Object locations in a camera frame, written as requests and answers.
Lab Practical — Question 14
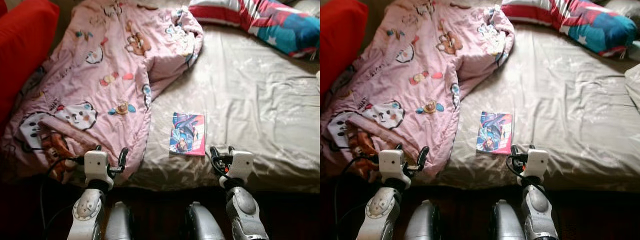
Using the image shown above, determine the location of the silver right robot leg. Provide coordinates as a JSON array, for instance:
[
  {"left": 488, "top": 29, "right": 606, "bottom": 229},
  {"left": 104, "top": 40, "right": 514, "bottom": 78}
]
[
  {"left": 185, "top": 201, "right": 226, "bottom": 240},
  {"left": 490, "top": 200, "right": 526, "bottom": 240}
]

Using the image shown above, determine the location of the colourful anime cover book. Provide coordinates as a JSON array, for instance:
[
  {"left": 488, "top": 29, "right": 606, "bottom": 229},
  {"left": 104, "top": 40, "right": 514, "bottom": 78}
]
[
  {"left": 475, "top": 111, "right": 514, "bottom": 155},
  {"left": 168, "top": 112, "right": 206, "bottom": 157}
]

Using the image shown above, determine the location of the red cushion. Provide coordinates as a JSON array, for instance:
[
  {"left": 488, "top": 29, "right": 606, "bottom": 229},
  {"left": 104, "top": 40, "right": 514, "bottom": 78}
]
[
  {"left": 0, "top": 0, "right": 61, "bottom": 126},
  {"left": 320, "top": 0, "right": 369, "bottom": 96}
]

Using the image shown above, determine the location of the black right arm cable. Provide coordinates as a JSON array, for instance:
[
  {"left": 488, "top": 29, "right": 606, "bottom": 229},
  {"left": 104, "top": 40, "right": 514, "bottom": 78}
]
[
  {"left": 210, "top": 152, "right": 236, "bottom": 183},
  {"left": 505, "top": 155, "right": 536, "bottom": 188}
]

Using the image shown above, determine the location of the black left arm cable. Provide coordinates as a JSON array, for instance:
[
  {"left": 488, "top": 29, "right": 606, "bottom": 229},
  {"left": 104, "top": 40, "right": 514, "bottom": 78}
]
[
  {"left": 39, "top": 156, "right": 86, "bottom": 236},
  {"left": 334, "top": 155, "right": 381, "bottom": 236}
]

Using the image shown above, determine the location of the pink cartoon print quilt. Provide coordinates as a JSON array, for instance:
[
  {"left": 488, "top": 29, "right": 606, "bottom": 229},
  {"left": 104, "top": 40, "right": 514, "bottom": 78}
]
[
  {"left": 0, "top": 0, "right": 205, "bottom": 183},
  {"left": 320, "top": 0, "right": 516, "bottom": 181}
]

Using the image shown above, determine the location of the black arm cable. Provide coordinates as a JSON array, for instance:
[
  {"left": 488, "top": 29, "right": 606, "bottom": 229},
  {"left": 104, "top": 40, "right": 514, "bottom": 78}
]
[
  {"left": 505, "top": 155, "right": 536, "bottom": 188},
  {"left": 210, "top": 152, "right": 236, "bottom": 183},
  {"left": 39, "top": 156, "right": 86, "bottom": 236},
  {"left": 334, "top": 155, "right": 381, "bottom": 236}
]

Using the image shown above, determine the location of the red white blue striped pillow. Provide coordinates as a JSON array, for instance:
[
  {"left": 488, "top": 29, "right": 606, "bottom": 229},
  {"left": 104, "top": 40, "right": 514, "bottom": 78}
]
[
  {"left": 501, "top": 0, "right": 638, "bottom": 57},
  {"left": 189, "top": 0, "right": 321, "bottom": 58}
]

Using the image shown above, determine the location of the beige floral bed sheet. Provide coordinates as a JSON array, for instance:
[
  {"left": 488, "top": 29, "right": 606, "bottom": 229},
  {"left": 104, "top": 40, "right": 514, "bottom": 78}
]
[
  {"left": 122, "top": 0, "right": 321, "bottom": 193},
  {"left": 430, "top": 0, "right": 640, "bottom": 193}
]

